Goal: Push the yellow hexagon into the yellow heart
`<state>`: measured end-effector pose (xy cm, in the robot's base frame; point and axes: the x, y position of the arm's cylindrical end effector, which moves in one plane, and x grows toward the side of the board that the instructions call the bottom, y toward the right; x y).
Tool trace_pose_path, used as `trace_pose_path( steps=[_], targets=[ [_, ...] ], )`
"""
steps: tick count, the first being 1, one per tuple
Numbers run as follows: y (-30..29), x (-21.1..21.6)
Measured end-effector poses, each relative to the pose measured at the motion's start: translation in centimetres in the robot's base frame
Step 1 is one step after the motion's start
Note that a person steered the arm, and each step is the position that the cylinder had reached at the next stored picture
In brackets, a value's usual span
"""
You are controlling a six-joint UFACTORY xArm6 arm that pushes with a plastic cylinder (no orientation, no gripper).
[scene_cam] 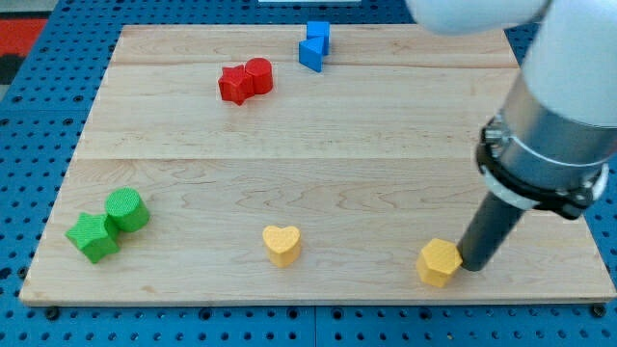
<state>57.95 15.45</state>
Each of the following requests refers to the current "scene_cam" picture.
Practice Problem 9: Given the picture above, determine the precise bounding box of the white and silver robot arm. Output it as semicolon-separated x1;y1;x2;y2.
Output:
408;0;616;271

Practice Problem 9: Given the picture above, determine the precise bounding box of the yellow heart block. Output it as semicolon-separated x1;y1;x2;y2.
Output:
262;226;302;268

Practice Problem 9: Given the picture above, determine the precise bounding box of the green star block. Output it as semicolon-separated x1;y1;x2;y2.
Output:
65;213;121;264

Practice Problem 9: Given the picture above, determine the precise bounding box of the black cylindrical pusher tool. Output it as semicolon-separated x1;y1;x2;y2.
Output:
457;193;524;272

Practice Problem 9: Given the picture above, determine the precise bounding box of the red cylinder block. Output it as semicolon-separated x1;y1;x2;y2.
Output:
245;57;274;94

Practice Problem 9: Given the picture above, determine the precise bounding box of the blue triangle block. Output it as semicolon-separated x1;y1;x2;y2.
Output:
298;37;325;72

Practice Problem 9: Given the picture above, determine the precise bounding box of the blue cube block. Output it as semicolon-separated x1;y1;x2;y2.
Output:
306;21;330;56

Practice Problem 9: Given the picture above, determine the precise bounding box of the wooden board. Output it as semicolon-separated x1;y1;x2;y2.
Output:
20;25;616;307

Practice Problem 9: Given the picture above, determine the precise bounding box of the green cylinder block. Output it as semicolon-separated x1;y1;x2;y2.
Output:
105;187;150;232

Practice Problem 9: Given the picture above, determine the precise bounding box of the yellow hexagon block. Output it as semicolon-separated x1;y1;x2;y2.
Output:
416;238;463;287

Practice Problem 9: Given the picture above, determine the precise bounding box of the red star block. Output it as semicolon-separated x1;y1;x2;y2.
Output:
218;65;255;105

